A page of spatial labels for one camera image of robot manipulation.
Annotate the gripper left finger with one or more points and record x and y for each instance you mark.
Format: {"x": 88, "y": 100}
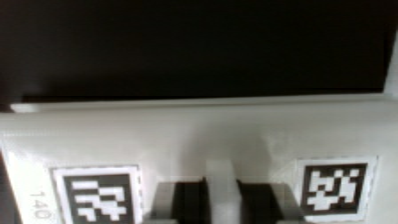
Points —
{"x": 191, "y": 203}

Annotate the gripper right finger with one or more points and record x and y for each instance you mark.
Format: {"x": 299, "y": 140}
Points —
{"x": 260, "y": 208}

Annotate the white cabinet door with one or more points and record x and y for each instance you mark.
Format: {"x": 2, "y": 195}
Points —
{"x": 98, "y": 155}

